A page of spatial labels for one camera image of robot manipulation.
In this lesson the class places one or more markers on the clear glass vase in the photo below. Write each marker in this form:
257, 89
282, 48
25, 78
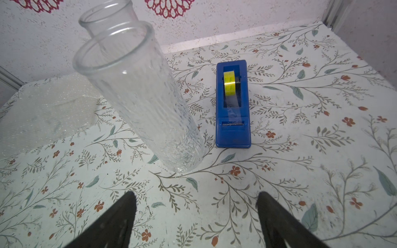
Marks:
126, 65
106, 16

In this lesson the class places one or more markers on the blue tape dispenser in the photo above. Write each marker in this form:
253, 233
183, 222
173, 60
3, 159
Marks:
232, 113

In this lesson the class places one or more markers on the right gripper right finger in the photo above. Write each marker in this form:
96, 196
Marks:
280, 229

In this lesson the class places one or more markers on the yellow green tape roll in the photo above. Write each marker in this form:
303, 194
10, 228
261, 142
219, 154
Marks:
229, 83

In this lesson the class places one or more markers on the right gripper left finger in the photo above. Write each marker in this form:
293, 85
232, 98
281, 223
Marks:
113, 229

